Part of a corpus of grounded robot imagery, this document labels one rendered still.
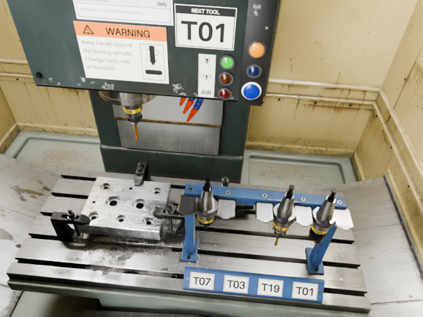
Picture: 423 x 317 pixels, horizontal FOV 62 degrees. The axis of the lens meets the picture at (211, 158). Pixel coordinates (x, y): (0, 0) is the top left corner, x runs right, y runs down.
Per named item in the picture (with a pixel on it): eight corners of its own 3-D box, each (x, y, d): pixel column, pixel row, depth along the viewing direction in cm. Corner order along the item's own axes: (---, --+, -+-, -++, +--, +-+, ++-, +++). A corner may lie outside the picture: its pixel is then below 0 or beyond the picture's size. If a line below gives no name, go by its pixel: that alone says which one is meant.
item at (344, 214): (354, 231, 96) (355, 229, 96) (335, 229, 97) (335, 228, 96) (349, 211, 102) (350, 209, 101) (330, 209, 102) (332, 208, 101)
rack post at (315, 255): (323, 275, 120) (350, 222, 100) (308, 273, 120) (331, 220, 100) (320, 250, 128) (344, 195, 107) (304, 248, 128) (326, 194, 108)
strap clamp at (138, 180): (143, 201, 141) (140, 175, 131) (135, 200, 141) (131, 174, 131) (150, 177, 151) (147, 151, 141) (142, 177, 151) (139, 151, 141)
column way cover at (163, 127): (220, 158, 162) (228, 53, 127) (118, 149, 163) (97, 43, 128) (221, 151, 165) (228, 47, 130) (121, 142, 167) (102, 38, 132)
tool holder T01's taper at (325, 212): (330, 208, 100) (336, 192, 95) (334, 221, 97) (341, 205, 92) (314, 209, 100) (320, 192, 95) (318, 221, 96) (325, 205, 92)
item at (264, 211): (274, 224, 97) (274, 222, 97) (255, 222, 97) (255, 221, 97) (273, 204, 102) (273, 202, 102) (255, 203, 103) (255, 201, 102)
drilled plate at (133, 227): (160, 240, 123) (158, 231, 120) (78, 233, 124) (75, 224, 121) (170, 191, 140) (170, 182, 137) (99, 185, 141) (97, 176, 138)
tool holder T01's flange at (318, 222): (330, 212, 102) (332, 206, 100) (336, 229, 98) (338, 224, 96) (308, 212, 102) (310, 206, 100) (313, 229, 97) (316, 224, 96)
